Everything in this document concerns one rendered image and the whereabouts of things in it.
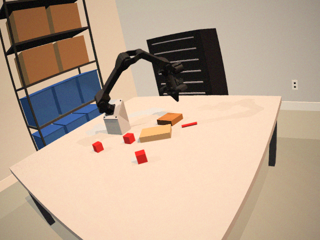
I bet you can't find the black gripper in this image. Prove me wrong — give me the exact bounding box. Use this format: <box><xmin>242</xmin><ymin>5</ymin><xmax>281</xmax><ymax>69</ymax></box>
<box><xmin>159</xmin><ymin>76</ymin><xmax>188</xmax><ymax>102</ymax></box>

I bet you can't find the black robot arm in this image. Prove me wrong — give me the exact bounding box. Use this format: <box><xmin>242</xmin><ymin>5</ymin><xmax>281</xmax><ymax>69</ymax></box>
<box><xmin>94</xmin><ymin>48</ymin><xmax>185</xmax><ymax>116</ymax></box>

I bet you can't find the red cube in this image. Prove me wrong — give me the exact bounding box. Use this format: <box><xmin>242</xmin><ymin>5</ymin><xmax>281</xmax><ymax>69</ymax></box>
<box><xmin>92</xmin><ymin>141</ymin><xmax>104</xmax><ymax>153</ymax></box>
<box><xmin>123</xmin><ymin>133</ymin><xmax>136</xmax><ymax>144</ymax></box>
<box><xmin>135</xmin><ymin>149</ymin><xmax>148</xmax><ymax>165</ymax></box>

